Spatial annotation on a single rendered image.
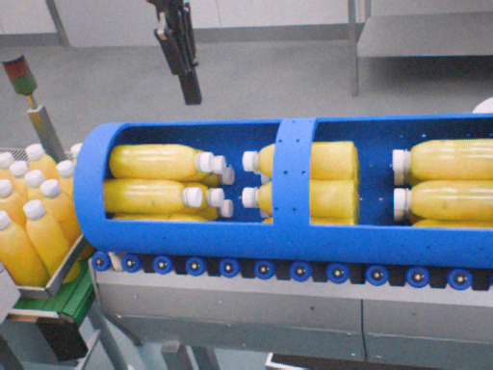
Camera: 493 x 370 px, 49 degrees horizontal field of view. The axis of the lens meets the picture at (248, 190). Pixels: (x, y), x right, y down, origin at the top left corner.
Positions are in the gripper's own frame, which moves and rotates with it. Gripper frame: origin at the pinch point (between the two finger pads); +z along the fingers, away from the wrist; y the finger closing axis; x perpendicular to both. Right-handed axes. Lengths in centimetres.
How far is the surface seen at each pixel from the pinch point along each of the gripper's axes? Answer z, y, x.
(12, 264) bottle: 33, -17, 44
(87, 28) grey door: 117, 343, 236
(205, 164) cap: 16.1, -2.2, -0.1
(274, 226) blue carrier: 21.4, -14.1, -15.7
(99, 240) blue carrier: 26.5, -14.4, 21.7
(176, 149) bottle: 13.4, -1.0, 5.8
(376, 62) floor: 137, 286, -21
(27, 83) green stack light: 15, 34, 62
